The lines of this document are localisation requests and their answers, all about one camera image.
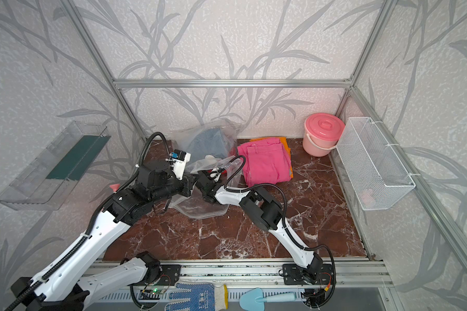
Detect pink garment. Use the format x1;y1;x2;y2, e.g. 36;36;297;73
236;137;293;188

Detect clear plastic wall shelf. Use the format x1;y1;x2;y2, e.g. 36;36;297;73
0;121;111;211

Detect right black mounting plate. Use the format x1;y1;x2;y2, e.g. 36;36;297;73
281;264;334;286

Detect orange trousers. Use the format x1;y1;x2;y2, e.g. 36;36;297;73
250;135;294;180

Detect clear plastic vacuum bag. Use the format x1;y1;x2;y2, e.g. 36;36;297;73
170;119;243;220

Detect pink lidded bucket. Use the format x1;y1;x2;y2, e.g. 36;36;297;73
302;113;345;157

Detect blue towel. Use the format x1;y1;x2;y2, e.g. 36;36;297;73
185;128;229;162

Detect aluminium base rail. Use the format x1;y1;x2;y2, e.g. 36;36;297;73
61;258;394;292

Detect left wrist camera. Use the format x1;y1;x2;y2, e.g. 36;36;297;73
167;149;191;180

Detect pink watering can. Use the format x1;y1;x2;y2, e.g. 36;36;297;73
109;183;121;193

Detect blue dotted work glove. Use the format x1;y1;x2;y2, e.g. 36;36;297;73
165;282;228;311

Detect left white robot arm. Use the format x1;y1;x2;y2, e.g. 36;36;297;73
8;132;194;310

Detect white wire mesh basket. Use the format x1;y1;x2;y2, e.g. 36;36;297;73
337;117;416;211

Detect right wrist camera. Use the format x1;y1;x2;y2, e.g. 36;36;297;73
209;168;224;182

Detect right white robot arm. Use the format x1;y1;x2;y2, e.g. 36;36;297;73
196;171;335;286

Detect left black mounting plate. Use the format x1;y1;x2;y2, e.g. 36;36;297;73
153;264;182;286

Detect light blue toy shovel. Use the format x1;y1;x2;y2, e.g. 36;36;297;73
239;288;297;311

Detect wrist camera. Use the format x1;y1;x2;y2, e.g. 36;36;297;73
167;149;191;180
209;168;224;182

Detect black mounting plate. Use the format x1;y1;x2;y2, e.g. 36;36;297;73
281;264;334;286
153;264;182;286

